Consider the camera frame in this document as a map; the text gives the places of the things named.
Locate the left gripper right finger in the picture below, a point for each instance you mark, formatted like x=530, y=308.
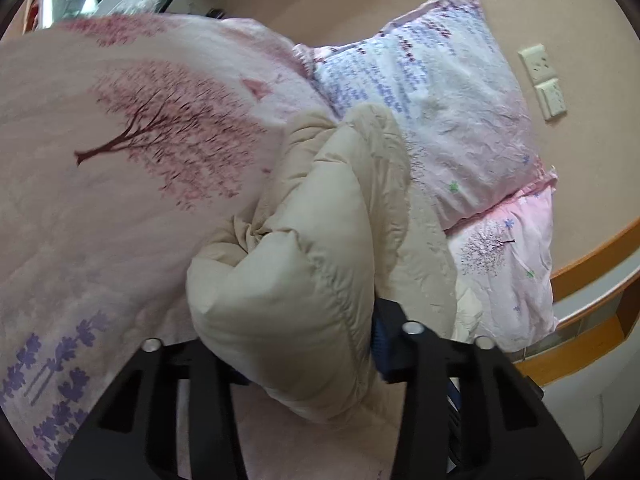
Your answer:
x=468, y=412

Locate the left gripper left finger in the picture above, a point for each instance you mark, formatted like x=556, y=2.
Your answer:
x=131, y=433

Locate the beige quilted down jacket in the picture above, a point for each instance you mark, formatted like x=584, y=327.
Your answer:
x=284, y=292

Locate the lower pink floral pillow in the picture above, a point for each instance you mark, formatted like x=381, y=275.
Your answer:
x=504, y=256

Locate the upper floral pillow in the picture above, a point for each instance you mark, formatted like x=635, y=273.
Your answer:
x=463, y=114

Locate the pink floral bed sheet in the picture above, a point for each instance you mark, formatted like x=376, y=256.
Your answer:
x=123, y=140

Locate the beige wall light switch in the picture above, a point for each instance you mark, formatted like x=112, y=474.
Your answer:
x=551, y=99

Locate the beige wall socket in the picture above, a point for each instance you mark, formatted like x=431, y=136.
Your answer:
x=537, y=64

